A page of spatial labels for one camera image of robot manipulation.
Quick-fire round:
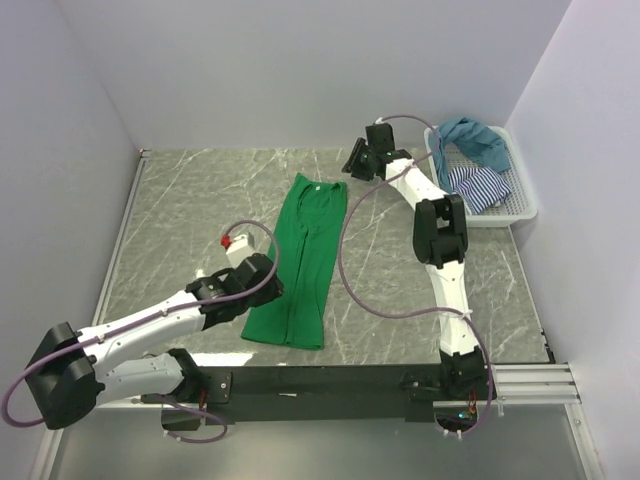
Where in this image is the green tank top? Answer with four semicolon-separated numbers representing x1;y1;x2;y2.
241;174;348;350

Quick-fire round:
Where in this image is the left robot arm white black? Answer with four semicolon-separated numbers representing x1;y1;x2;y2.
25;253;284;430

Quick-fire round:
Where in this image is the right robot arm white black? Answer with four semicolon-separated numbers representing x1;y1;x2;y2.
342;119;495;401

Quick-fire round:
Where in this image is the blue tank top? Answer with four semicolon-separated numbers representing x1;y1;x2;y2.
425;117;510;193

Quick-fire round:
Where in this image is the striped tank top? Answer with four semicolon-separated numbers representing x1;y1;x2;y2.
448;167;511;215

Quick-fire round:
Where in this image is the black base beam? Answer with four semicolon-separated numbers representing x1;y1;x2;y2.
139;364;496;431

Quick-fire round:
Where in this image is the white plastic basket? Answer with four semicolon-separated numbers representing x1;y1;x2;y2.
424;126;538;228

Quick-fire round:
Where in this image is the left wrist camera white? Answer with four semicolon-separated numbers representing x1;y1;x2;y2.
220;233;256;268

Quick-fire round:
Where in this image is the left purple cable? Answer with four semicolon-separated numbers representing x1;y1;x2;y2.
2;219;281;444

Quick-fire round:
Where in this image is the purple cable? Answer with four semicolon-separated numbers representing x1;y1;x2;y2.
2;219;281;444
337;113;496;441

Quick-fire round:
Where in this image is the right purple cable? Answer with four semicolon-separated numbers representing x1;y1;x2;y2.
337;113;496;441

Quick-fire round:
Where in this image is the aluminium rail frame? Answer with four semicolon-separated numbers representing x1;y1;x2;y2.
33;148;598;479

